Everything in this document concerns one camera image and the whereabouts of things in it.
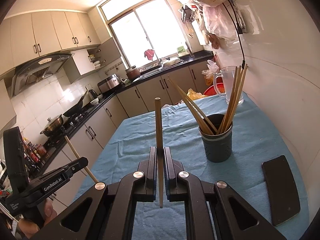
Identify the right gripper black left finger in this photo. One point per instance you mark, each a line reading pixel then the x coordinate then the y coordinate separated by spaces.
pixel 106 211

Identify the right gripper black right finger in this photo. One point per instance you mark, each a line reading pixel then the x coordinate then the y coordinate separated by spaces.
pixel 213 210

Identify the lower kitchen cabinets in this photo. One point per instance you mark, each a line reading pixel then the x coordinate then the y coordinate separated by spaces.
pixel 96 126

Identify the kitchen window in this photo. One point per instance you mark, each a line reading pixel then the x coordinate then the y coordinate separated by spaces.
pixel 139 25

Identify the left human hand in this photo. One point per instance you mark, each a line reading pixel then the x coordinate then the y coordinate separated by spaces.
pixel 29 228

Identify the condiment bottles group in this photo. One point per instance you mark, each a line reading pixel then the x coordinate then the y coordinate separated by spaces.
pixel 36 164

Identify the blue table cloth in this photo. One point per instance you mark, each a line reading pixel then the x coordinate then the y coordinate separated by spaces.
pixel 254 140

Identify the steel pot with lid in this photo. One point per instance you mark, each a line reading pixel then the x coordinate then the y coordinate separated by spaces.
pixel 53 125

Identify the yellow plastic bag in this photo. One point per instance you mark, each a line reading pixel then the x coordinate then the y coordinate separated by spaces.
pixel 195 95

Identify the black wok on stove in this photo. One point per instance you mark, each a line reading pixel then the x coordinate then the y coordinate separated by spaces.
pixel 76 108

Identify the red plastic basin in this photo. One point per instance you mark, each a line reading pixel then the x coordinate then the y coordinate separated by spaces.
pixel 212 90

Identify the black smartphone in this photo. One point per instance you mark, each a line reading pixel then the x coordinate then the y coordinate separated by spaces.
pixel 282 191

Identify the white bowl on counter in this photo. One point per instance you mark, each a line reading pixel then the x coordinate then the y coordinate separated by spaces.
pixel 94 102

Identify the black range hood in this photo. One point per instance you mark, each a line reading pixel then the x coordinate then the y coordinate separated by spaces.
pixel 36 70

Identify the brown clay pot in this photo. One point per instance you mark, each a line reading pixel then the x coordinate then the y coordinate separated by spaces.
pixel 132 73

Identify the glass beer mug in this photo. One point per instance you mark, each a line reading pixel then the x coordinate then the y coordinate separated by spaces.
pixel 227 75

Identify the electric kettle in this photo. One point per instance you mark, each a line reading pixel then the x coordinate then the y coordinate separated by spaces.
pixel 92 94

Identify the silver rice cooker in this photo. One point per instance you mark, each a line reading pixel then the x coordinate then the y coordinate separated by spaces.
pixel 110 83

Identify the pink cloth at window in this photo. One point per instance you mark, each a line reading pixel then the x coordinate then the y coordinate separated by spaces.
pixel 149 54

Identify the pink translucent hanging bag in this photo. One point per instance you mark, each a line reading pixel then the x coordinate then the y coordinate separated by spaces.
pixel 218 22

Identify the upper wall cabinets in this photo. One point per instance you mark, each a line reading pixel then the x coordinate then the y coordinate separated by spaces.
pixel 28 36

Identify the wall utensil rack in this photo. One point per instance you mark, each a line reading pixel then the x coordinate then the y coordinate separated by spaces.
pixel 187 13

